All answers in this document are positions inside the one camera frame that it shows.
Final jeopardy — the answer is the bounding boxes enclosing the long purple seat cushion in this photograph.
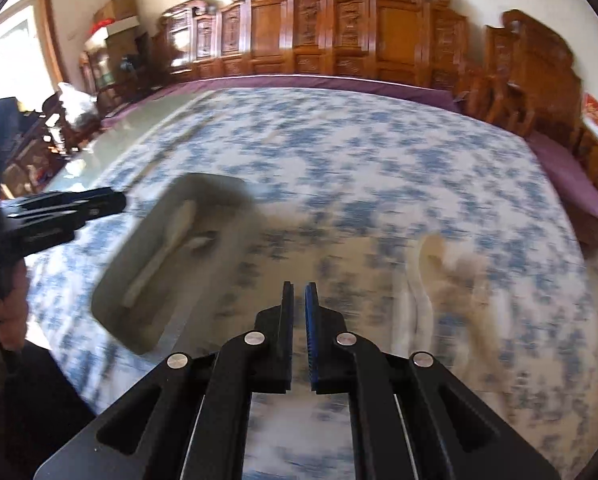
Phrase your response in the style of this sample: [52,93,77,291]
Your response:
[101,74,461,128]

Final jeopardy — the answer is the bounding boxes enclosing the person's left hand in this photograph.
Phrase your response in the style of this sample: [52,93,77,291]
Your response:
[0,260,28,354]

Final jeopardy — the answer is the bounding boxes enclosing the brown cardboard box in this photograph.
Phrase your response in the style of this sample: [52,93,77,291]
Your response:
[94,0,140,25]

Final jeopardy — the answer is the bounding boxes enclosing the dark clothing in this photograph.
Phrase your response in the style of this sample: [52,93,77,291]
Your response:
[0,345,97,480]

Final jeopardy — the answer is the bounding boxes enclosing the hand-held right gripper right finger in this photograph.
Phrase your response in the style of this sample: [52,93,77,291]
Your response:
[304,282,562,480]

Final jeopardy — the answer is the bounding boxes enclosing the metal tray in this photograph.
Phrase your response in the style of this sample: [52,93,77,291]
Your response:
[91,172,261,356]

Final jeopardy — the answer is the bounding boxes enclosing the long carved wooden sofa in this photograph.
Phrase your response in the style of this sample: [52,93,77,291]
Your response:
[151,0,472,93]

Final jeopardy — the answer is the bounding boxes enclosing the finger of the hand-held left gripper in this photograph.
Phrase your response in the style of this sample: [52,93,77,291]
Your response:
[1,187,127,222]
[9,219,88,258]

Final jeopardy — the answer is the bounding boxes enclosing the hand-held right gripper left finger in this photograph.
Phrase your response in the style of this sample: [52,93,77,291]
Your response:
[34,281,296,480]

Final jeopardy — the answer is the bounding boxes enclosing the short purple seat cushion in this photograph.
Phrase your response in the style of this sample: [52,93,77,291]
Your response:
[526,132,598,222]

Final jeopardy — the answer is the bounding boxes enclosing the wooden spoon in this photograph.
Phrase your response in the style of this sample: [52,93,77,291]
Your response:
[436,252,486,363]

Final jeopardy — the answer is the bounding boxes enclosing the carved wooden armchair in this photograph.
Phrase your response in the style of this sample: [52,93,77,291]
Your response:
[454,9,598,243]

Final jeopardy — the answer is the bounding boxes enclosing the dark wooden shelf cabinet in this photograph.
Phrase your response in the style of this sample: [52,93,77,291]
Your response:
[78,27,154,111]

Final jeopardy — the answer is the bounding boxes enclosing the white plastic bag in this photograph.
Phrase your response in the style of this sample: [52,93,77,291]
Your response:
[56,82,103,130]

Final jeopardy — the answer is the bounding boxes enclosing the blue floral tablecloth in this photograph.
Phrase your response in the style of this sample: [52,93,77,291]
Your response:
[26,87,598,480]

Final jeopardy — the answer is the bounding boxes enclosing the window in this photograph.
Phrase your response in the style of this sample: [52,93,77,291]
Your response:
[0,0,66,103]

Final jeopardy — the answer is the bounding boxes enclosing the cream plastic spoon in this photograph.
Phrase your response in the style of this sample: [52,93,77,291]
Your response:
[121,200,200,308]

